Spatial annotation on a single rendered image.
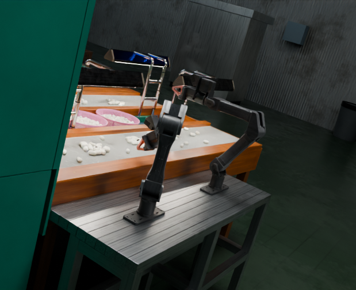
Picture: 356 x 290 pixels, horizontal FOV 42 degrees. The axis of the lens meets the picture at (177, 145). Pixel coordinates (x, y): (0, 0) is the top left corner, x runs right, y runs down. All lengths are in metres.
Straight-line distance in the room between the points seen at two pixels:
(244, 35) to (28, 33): 7.36
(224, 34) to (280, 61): 2.00
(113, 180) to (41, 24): 0.80
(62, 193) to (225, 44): 7.19
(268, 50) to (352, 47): 1.73
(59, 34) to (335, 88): 8.81
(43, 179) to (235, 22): 7.33
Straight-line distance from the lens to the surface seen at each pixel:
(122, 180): 2.01
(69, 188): 1.79
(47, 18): 1.43
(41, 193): 1.65
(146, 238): 1.70
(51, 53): 1.46
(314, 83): 10.11
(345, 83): 9.97
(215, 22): 8.88
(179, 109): 1.74
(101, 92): 3.38
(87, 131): 2.38
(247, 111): 2.21
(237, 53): 8.62
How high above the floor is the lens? 1.45
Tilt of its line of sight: 16 degrees down
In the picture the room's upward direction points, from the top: 16 degrees clockwise
